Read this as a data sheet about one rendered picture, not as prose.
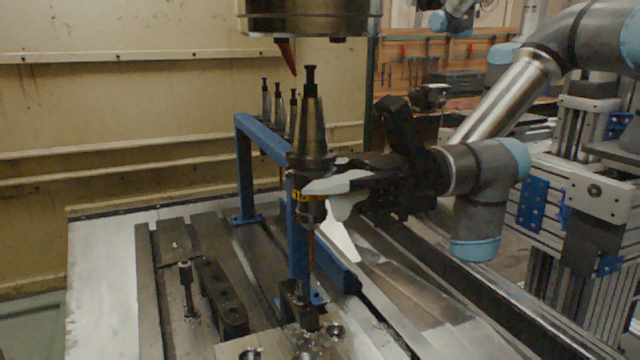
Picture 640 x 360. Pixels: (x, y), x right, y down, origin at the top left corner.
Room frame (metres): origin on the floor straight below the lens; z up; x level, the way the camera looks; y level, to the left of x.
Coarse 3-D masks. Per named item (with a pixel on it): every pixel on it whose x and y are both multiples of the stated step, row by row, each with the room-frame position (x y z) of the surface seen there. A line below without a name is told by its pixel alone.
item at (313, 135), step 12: (300, 96) 0.49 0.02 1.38; (300, 108) 0.48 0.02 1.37; (312, 108) 0.48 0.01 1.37; (300, 120) 0.48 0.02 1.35; (312, 120) 0.48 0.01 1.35; (324, 120) 0.49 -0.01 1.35; (300, 132) 0.48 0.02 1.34; (312, 132) 0.47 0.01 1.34; (324, 132) 0.48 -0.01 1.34; (300, 144) 0.48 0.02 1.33; (312, 144) 0.47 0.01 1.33; (324, 144) 0.48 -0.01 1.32; (300, 156) 0.47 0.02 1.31; (312, 156) 0.47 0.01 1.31
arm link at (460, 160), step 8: (448, 144) 0.58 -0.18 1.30; (456, 144) 0.58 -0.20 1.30; (448, 152) 0.55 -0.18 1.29; (456, 152) 0.56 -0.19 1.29; (464, 152) 0.56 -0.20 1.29; (448, 160) 0.55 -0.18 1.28; (456, 160) 0.55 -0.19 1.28; (464, 160) 0.55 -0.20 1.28; (472, 160) 0.55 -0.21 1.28; (456, 168) 0.54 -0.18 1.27; (464, 168) 0.54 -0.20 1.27; (472, 168) 0.55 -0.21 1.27; (456, 176) 0.54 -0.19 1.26; (464, 176) 0.54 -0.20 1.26; (472, 176) 0.55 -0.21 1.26; (456, 184) 0.54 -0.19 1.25; (464, 184) 0.54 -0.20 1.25; (472, 184) 0.55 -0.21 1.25; (448, 192) 0.54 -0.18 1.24; (456, 192) 0.55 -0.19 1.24; (464, 192) 0.56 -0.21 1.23
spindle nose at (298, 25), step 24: (240, 0) 0.45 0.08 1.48; (264, 0) 0.42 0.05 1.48; (288, 0) 0.41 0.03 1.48; (312, 0) 0.41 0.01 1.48; (336, 0) 0.42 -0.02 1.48; (360, 0) 0.43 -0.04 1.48; (240, 24) 0.46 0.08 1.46; (264, 24) 0.43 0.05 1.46; (288, 24) 0.42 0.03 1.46; (312, 24) 0.41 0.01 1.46; (336, 24) 0.42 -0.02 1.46; (360, 24) 0.43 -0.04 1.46
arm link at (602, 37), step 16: (608, 0) 0.75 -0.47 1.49; (624, 0) 0.73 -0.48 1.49; (576, 16) 0.76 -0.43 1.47; (592, 16) 0.74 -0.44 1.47; (608, 16) 0.71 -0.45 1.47; (624, 16) 0.69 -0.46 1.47; (576, 32) 0.75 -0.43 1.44; (592, 32) 0.72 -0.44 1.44; (608, 32) 0.70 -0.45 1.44; (624, 32) 0.68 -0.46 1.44; (576, 48) 0.75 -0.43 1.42; (592, 48) 0.72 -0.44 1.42; (608, 48) 0.70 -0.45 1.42; (624, 48) 0.67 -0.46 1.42; (576, 64) 0.76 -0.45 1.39; (592, 64) 0.73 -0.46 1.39; (608, 64) 0.71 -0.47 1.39; (624, 64) 0.68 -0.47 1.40
